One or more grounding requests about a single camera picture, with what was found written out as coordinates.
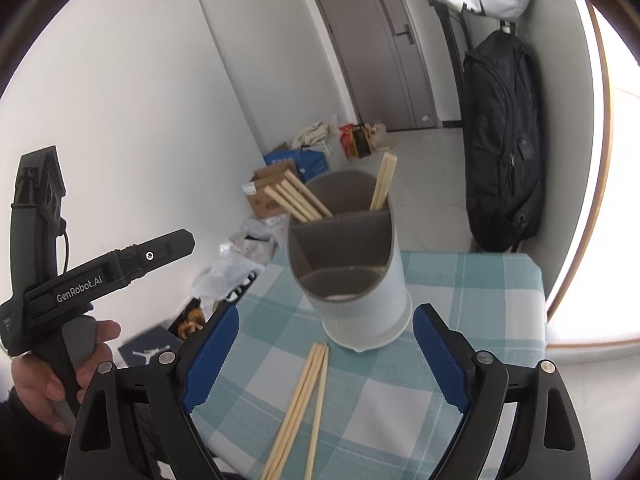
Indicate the dark blue shoe box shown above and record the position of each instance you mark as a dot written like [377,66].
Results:
[147,347]

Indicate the beige cloth bag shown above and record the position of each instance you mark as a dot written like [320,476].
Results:
[312,134]

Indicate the black backpack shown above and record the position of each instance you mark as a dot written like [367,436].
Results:
[500,150]

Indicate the crumpled clear plastic bag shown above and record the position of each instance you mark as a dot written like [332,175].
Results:
[250,245]

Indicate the red snack bag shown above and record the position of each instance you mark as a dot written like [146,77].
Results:
[346,140]

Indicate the white grey utensil holder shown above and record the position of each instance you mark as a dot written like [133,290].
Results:
[370,305]

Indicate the person's left forearm dark sleeve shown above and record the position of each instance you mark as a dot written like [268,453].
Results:
[25,452]

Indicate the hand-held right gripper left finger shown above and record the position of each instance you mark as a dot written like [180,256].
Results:
[210,360]

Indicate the person's left hand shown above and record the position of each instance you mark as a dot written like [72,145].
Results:
[35,385]

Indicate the white plastic bag black print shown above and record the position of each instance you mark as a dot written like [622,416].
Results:
[220,280]

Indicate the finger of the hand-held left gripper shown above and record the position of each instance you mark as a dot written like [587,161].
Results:
[150,255]

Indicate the dark orange packet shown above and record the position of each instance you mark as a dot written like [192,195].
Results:
[361,145]

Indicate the brown cardboard box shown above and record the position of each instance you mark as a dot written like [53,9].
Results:
[260,200]

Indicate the brown paper bag with pretzels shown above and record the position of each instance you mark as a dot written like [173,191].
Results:
[190,322]

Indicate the bundle of wooden chopsticks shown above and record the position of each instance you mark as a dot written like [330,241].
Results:
[300,400]

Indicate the grey door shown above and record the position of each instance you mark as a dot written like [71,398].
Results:
[370,50]

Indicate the teal white checked tablecloth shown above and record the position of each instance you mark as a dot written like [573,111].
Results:
[450,285]

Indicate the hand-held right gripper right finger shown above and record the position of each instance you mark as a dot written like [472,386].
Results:
[442,360]

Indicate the blue cardboard box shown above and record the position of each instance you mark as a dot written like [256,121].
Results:
[312,162]

